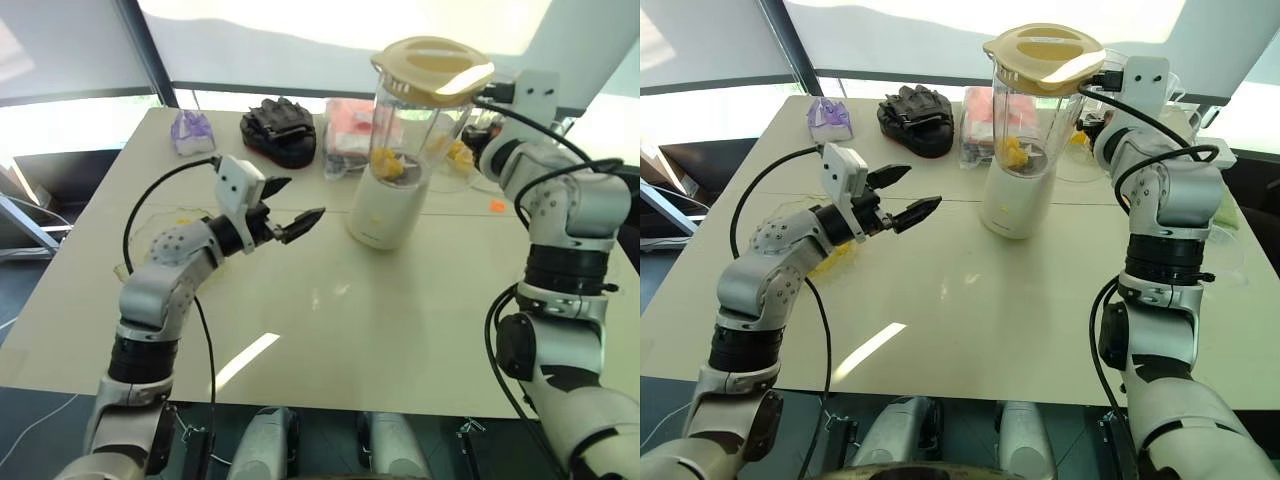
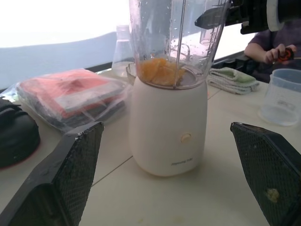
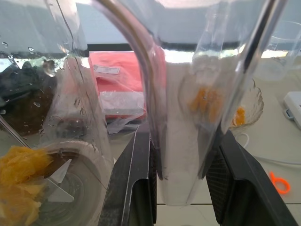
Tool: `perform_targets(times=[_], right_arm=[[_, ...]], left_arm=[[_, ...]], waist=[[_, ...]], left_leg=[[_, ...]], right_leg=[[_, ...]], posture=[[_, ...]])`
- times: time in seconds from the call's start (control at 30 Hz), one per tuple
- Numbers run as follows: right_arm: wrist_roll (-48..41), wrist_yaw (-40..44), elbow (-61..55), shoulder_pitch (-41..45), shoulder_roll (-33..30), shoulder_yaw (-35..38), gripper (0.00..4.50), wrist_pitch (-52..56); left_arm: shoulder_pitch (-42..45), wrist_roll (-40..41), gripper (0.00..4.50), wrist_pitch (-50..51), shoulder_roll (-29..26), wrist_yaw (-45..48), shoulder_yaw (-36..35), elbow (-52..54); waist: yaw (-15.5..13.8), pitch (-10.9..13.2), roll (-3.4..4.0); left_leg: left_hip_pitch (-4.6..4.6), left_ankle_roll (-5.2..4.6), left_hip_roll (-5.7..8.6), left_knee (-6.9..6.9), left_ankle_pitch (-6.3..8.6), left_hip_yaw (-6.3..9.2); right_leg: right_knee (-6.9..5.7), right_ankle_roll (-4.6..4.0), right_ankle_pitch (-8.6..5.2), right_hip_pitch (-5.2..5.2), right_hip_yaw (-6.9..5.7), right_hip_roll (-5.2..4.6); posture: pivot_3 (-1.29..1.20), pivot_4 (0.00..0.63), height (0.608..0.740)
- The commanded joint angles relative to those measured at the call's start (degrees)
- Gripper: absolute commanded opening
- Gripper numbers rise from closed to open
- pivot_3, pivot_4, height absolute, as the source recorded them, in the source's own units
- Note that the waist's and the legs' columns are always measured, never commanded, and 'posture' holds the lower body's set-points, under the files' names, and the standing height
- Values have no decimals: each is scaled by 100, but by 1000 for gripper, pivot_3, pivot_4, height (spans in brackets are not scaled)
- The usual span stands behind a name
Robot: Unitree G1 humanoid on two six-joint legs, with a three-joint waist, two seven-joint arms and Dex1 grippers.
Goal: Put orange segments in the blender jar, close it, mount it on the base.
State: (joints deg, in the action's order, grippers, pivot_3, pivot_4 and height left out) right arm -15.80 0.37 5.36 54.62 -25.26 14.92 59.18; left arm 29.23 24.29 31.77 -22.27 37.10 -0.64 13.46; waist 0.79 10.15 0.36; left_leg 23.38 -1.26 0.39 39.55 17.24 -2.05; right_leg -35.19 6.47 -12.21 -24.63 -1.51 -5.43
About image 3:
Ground orange segments in bowl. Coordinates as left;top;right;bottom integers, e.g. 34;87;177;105
188;87;247;126

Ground red packet in plastic bag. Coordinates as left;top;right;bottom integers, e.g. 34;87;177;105
56;51;165;135

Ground clear glass bowl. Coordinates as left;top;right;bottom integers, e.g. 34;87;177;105
185;79;265;133

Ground small orange plastic ring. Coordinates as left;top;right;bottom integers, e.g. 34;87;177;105
269;171;291;195

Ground white power strip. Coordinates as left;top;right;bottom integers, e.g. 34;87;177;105
283;91;301;130

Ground white power cable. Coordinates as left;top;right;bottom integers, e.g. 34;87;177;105
235;131;301;166

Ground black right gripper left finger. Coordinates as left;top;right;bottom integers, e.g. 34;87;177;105
98;126;163;224

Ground orange segments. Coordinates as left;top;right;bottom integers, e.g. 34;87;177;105
0;145;54;226
188;87;247;126

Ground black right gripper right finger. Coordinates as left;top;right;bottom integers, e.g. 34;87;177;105
198;130;300;226

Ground clear plastic blender jar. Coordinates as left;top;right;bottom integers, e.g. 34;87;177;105
0;0;294;226

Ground glass beaker with spout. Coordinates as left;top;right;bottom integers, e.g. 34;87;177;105
253;20;301;82

